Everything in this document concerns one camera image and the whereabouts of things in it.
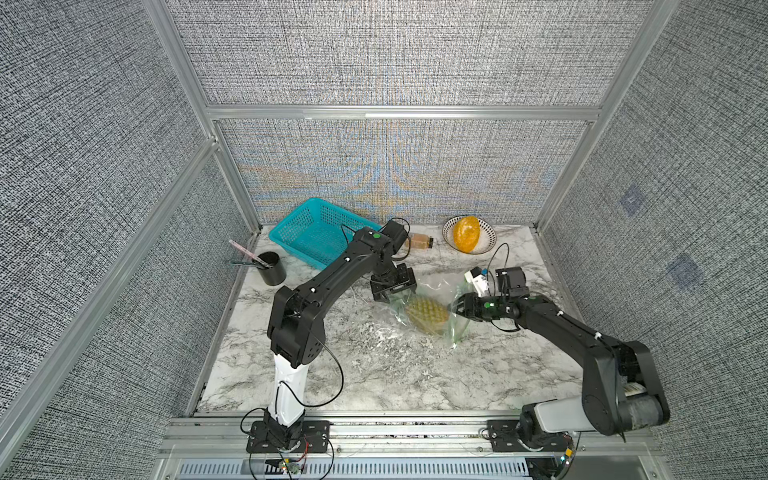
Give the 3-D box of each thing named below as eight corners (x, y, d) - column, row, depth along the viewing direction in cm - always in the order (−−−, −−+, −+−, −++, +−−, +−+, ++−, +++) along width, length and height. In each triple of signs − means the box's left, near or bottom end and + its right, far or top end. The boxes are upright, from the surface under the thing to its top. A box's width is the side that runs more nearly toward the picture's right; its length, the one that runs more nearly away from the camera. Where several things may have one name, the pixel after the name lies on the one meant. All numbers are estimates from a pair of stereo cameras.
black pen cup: (262, 285, 104) (253, 270, 98) (268, 266, 110) (260, 251, 103) (284, 285, 104) (277, 270, 98) (288, 266, 110) (282, 251, 103)
